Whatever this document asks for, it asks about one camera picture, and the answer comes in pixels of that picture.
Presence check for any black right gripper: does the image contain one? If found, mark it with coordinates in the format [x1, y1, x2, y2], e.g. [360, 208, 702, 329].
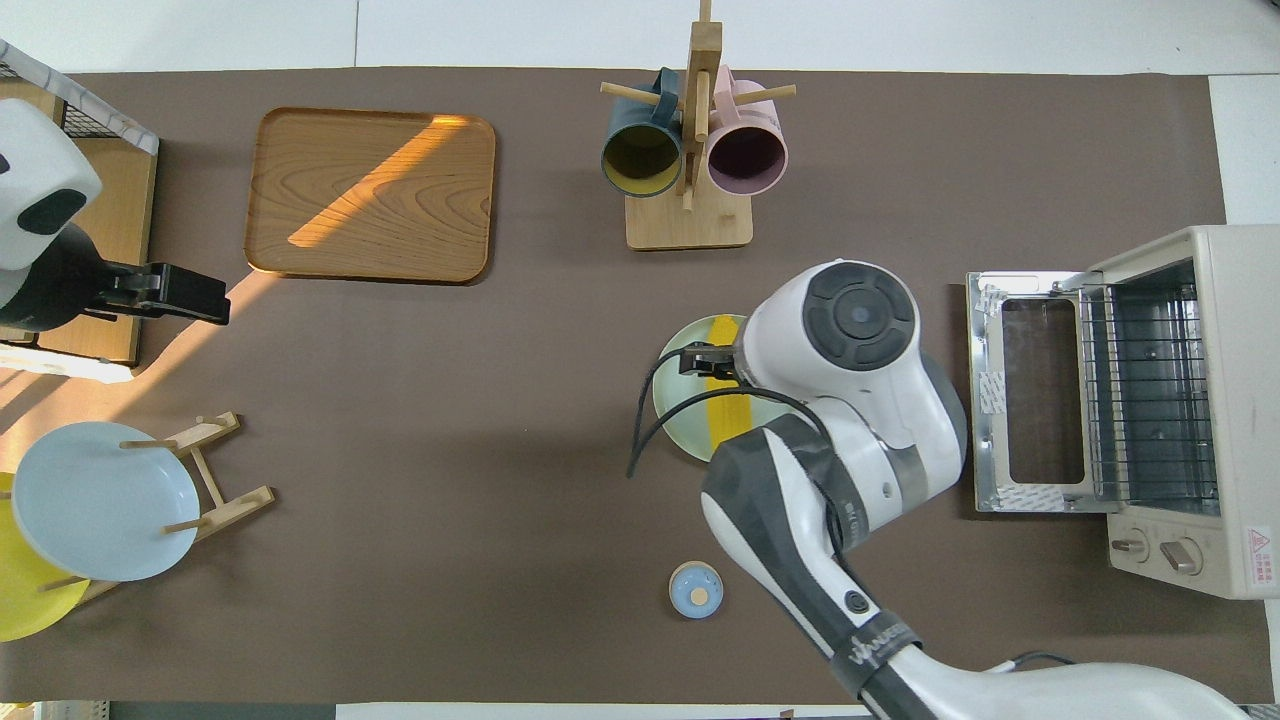
[680, 340, 751, 386]

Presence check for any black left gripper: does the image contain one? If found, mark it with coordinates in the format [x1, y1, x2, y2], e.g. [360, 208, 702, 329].
[0, 225, 231, 334]

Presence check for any mint green plate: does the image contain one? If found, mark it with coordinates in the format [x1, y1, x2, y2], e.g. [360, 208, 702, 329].
[652, 314, 761, 464]

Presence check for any yellow corn cob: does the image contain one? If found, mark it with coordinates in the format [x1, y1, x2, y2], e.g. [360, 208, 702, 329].
[705, 315, 756, 451]

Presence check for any white toaster oven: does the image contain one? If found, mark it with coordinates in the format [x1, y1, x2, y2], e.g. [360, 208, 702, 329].
[965, 225, 1280, 601]

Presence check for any wooden mug rack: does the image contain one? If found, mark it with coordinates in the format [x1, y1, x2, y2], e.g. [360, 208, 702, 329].
[600, 0, 797, 251]

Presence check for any pink mug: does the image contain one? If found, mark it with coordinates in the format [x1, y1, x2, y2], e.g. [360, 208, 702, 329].
[706, 66, 790, 197]

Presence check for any dark blue mug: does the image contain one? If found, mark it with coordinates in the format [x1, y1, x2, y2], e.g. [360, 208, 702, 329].
[600, 68, 685, 199]

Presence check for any brown wooden tray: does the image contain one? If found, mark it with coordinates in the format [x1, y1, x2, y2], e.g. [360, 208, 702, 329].
[244, 107, 498, 285]

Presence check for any wooden plate rack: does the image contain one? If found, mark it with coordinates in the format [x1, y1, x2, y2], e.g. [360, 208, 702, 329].
[40, 411, 277, 606]

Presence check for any light blue plate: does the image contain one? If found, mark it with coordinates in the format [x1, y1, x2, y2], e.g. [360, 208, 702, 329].
[12, 421, 201, 583]

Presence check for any brown table mat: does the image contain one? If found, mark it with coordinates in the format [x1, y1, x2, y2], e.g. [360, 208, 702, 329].
[0, 68, 1273, 706]

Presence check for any yellow plate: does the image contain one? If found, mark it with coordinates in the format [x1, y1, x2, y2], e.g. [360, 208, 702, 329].
[0, 472, 91, 643]

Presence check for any wire basket wooden shelf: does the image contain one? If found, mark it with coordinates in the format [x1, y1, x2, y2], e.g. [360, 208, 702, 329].
[0, 40, 161, 381]

